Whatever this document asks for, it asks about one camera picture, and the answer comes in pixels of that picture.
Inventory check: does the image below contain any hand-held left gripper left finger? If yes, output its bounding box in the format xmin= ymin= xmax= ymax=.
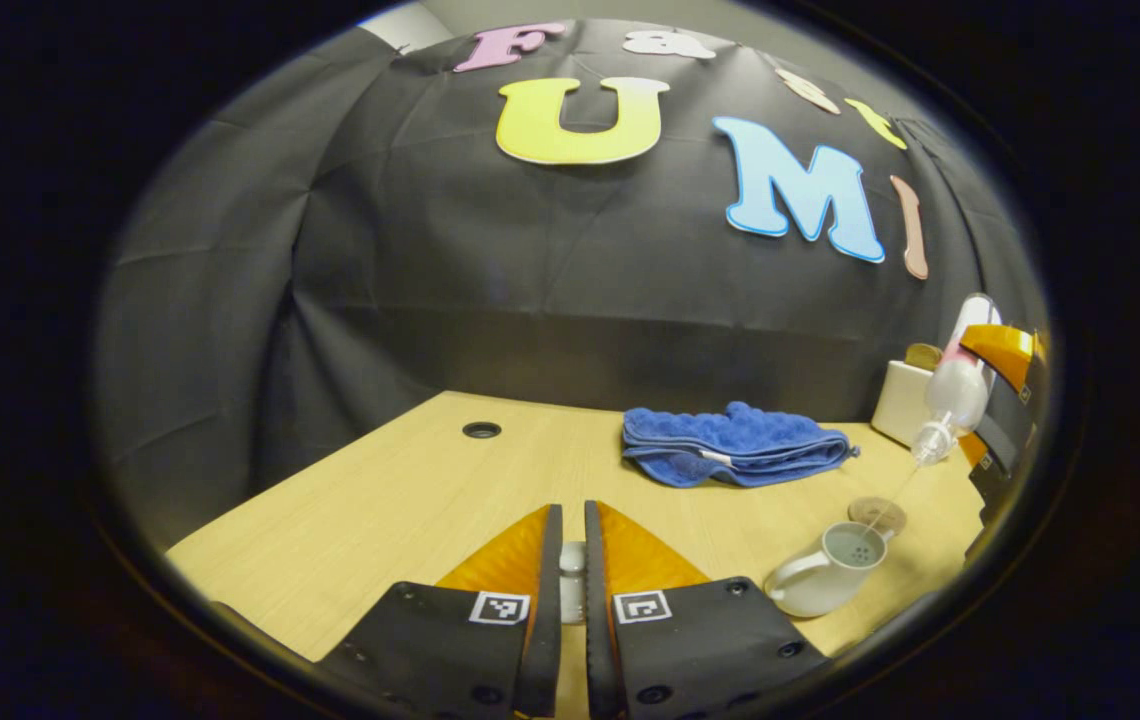
xmin=315 ymin=503 xmax=565 ymax=720

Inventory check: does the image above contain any white teacup lid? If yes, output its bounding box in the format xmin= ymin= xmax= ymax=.
xmin=558 ymin=541 xmax=589 ymax=626

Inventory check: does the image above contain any clear plastic water bottle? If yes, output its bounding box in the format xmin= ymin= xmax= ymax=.
xmin=910 ymin=293 xmax=1003 ymax=467

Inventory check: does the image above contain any blue folded towel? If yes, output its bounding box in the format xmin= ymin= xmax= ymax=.
xmin=622 ymin=401 xmax=861 ymax=489

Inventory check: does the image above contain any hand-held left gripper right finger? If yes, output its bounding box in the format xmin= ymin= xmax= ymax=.
xmin=583 ymin=499 xmax=832 ymax=720

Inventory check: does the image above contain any round brown coaster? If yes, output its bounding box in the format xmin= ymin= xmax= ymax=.
xmin=848 ymin=497 xmax=908 ymax=538

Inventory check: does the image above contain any white toaster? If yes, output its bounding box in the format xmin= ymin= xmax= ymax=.
xmin=870 ymin=360 xmax=941 ymax=449

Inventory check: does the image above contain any white ceramic teacup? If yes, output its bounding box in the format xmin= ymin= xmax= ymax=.
xmin=763 ymin=521 xmax=893 ymax=619

